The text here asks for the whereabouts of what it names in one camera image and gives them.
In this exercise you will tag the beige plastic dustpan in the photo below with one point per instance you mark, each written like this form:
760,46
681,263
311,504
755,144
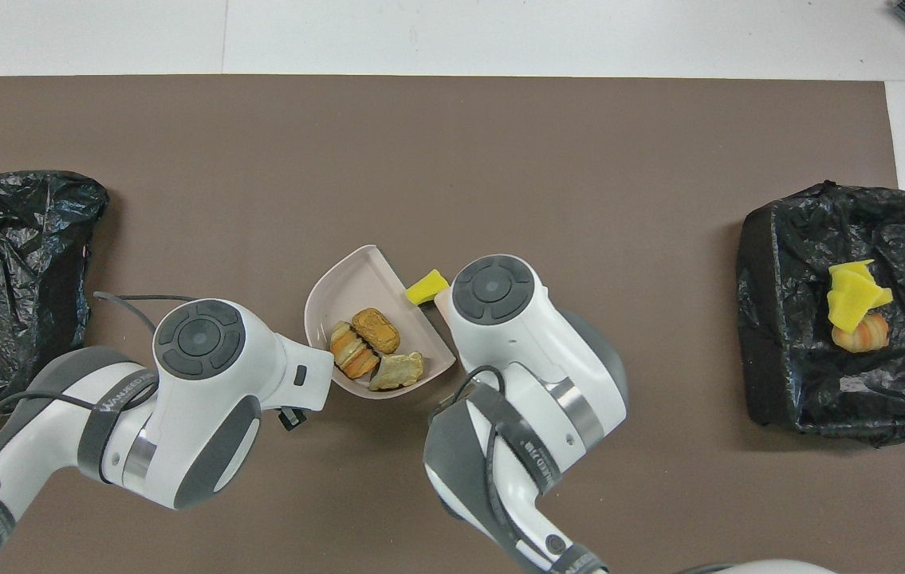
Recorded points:
348,287

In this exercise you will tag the pale dumpling toy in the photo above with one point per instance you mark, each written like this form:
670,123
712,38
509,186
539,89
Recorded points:
398,371

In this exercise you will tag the brown table mat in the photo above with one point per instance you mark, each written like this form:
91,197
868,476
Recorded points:
452,159

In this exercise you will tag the orange striped croissant toy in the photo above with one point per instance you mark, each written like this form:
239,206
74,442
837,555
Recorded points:
860,336
354,351

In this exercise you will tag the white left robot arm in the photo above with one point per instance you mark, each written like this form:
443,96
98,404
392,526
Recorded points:
198,339

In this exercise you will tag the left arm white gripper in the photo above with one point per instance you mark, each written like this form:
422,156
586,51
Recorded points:
301,373

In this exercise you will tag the brown fried nugget toy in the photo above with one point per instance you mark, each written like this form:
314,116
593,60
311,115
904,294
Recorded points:
376,330

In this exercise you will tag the yellow sponge piece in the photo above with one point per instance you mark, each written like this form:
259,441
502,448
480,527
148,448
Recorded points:
851,273
855,307
426,288

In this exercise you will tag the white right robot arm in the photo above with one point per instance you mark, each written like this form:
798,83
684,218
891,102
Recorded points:
492,288

